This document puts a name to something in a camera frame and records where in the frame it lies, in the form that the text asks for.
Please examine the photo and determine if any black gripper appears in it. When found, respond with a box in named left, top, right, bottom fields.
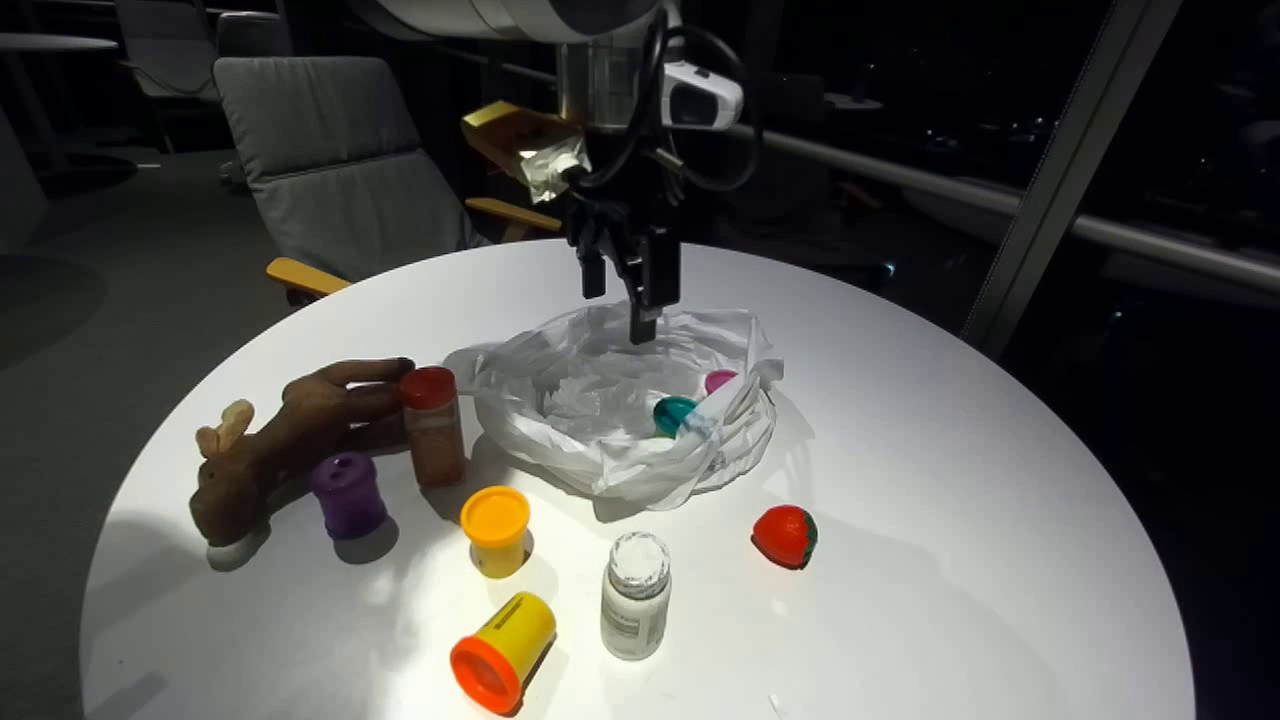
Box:
left=560, top=177, right=687, bottom=348

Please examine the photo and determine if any teal lid dough cup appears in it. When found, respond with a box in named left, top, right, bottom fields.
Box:
left=646, top=391, right=705, bottom=439

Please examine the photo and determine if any red lid spice jar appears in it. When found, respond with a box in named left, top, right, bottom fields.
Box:
left=394, top=367, right=466, bottom=491

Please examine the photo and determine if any yellow lid dough cup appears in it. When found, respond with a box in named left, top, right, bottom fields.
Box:
left=455, top=481, right=535, bottom=582

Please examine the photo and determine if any red lid dough cup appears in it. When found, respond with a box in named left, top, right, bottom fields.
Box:
left=748, top=501, right=821, bottom=574

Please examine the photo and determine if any white pill bottle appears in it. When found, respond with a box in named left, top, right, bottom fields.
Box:
left=594, top=528, right=677, bottom=665

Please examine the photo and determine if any purple lid dough cup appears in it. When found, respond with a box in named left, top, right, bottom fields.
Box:
left=309, top=447, right=390, bottom=544

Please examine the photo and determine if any brown plush toy animal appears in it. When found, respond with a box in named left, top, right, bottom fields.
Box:
left=189, top=357, right=418, bottom=550

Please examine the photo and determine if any white plastic bag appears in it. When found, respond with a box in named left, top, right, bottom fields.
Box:
left=471, top=299, right=786, bottom=515

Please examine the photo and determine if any grey upholstered chair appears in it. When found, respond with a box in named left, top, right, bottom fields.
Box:
left=210, top=53, right=527, bottom=305

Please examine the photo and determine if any dark background chair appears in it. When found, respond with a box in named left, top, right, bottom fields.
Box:
left=111, top=0, right=223, bottom=104

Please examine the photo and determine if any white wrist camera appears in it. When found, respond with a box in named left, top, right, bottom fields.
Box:
left=660, top=55, right=742, bottom=133

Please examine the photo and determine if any grey window rail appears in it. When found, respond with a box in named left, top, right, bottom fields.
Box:
left=722, top=123, right=1280, bottom=299

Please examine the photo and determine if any grey window post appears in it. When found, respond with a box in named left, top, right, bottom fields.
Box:
left=958, top=0, right=1182, bottom=362

